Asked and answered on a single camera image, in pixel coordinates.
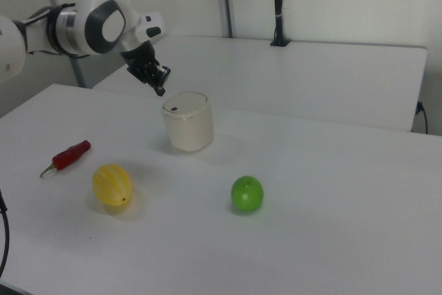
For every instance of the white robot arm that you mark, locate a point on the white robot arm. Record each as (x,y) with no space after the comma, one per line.
(96,5)

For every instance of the green toy apple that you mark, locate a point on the green toy apple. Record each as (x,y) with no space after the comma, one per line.
(247,195)

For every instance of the white side table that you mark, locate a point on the white side table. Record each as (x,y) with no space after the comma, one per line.
(276,81)

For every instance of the cream garbage bin with lid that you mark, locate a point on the cream garbage bin with lid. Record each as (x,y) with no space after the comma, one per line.
(190,125)

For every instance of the yellow toy melon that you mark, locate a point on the yellow toy melon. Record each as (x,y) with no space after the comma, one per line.
(112,184)

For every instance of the black camera pole with base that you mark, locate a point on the black camera pole with base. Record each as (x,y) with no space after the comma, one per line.
(279,5)

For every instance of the red toy chili pepper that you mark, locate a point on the red toy chili pepper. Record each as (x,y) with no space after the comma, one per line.
(70,153)

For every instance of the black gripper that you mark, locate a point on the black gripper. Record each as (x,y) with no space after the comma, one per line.
(141,61)

